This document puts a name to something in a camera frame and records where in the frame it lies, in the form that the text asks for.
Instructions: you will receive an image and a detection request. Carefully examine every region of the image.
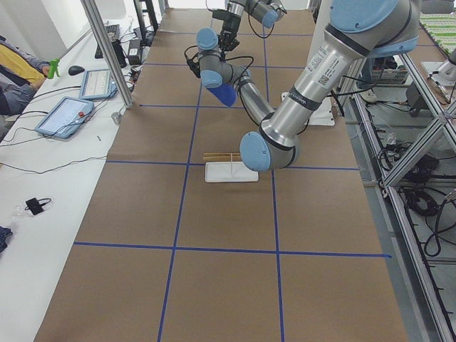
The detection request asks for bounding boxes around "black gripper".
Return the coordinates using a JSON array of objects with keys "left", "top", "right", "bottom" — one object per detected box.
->
[{"left": 212, "top": 9, "right": 242, "bottom": 59}]

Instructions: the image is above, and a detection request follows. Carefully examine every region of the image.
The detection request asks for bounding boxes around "blue microfiber towel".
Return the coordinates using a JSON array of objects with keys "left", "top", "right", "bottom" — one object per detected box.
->
[{"left": 208, "top": 83, "right": 237, "bottom": 108}]

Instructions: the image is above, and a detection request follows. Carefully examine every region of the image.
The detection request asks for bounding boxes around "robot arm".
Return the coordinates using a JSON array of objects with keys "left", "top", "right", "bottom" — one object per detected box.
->
[
  {"left": 197, "top": 1, "right": 421, "bottom": 172},
  {"left": 212, "top": 0, "right": 287, "bottom": 58}
]

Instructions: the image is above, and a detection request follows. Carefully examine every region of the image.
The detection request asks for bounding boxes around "front wooden rack bar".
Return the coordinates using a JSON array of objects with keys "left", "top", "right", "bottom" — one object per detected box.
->
[{"left": 203, "top": 155, "right": 242, "bottom": 162}]

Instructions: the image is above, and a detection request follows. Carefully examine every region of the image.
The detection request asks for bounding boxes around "white rack base tray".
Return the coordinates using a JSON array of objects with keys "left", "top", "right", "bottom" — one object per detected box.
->
[{"left": 204, "top": 162, "right": 259, "bottom": 183}]

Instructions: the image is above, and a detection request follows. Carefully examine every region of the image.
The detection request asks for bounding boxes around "black power brick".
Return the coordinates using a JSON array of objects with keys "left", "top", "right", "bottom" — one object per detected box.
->
[{"left": 127, "top": 39, "right": 143, "bottom": 66}]

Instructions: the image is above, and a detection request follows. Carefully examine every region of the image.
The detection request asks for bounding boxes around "black keyboard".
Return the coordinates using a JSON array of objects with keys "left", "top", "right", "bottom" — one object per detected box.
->
[{"left": 94, "top": 24, "right": 121, "bottom": 60}]

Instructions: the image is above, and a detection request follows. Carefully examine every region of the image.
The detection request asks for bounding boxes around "far teach pendant tablet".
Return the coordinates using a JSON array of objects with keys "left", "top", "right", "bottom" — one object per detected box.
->
[{"left": 79, "top": 69, "right": 117, "bottom": 100}]

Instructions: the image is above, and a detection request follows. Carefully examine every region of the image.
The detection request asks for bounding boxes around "teach pendant tablet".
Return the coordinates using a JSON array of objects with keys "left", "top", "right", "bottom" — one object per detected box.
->
[
  {"left": 79, "top": 69, "right": 117, "bottom": 100},
  {"left": 34, "top": 97, "right": 95, "bottom": 139}
]

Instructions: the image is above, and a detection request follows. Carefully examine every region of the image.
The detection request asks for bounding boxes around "black computer mouse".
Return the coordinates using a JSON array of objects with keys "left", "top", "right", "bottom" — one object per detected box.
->
[{"left": 68, "top": 66, "right": 85, "bottom": 76}]

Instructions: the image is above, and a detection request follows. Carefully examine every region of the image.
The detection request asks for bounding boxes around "green plastic clamp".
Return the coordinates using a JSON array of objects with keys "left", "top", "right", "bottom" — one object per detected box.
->
[{"left": 47, "top": 58, "right": 60, "bottom": 79}]

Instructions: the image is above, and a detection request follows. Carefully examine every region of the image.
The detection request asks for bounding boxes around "near teach pendant tablet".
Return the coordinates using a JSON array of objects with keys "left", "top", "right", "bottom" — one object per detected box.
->
[{"left": 34, "top": 97, "right": 95, "bottom": 139}]

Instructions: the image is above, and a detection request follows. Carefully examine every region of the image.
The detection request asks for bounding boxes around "seated person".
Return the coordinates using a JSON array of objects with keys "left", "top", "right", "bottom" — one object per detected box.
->
[{"left": 1, "top": 36, "right": 50, "bottom": 116}]

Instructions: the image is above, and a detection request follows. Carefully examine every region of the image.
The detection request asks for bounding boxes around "small black adapter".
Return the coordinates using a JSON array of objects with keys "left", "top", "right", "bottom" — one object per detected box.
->
[{"left": 25, "top": 197, "right": 52, "bottom": 216}]

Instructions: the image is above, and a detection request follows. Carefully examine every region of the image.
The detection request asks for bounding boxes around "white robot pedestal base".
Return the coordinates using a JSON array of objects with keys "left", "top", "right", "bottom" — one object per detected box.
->
[{"left": 302, "top": 1, "right": 335, "bottom": 126}]

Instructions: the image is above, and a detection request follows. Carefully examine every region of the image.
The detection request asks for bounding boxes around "aluminium frame post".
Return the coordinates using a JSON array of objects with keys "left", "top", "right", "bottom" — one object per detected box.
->
[{"left": 81, "top": 0, "right": 133, "bottom": 109}]

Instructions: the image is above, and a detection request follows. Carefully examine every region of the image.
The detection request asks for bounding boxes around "aluminium side frame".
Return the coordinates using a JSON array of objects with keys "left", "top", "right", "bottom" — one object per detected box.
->
[{"left": 334, "top": 10, "right": 456, "bottom": 342}]

